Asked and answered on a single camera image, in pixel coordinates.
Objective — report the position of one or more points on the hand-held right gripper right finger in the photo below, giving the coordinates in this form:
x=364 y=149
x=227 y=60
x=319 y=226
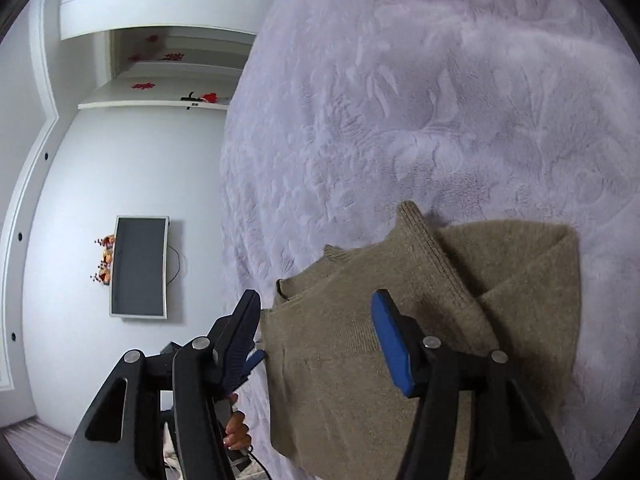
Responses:
x=392 y=345

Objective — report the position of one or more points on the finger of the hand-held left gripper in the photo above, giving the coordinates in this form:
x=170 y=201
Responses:
x=255 y=360

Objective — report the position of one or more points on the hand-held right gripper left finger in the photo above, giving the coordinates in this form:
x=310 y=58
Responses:
x=235 y=340

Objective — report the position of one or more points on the brown knit sweater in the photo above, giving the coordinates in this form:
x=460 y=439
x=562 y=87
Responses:
x=360 y=360

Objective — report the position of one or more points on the person's left hand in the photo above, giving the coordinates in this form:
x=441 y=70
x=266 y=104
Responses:
x=237 y=430

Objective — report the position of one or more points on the orange flower decoration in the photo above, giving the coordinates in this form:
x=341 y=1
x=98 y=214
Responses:
x=106 y=260

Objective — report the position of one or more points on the lavender embossed blanket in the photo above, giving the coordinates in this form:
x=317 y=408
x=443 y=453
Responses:
x=425 y=110

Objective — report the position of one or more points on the red hanging ornament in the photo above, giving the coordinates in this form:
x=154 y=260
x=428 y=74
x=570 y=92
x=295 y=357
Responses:
x=210 y=96

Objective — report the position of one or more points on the white wardrobe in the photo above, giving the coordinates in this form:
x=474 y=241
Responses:
x=165 y=5

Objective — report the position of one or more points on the wall-mounted television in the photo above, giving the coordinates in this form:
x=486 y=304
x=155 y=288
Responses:
x=140 y=265

